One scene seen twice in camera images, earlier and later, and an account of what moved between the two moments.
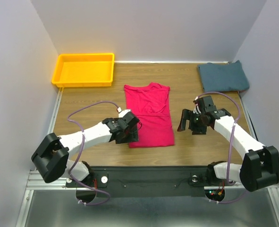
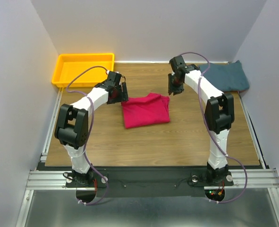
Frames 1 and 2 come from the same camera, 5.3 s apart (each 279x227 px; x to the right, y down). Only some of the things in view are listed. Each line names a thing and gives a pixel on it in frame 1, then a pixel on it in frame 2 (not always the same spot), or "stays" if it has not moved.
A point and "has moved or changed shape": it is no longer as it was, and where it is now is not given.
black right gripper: x=187 y=114 to x=171 y=88
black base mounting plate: x=144 y=181 stays
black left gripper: x=132 y=137 to x=123 y=96
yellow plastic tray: x=84 y=70 stays
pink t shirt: x=150 y=103 has moved or changed shape
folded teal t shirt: x=221 y=77 stays
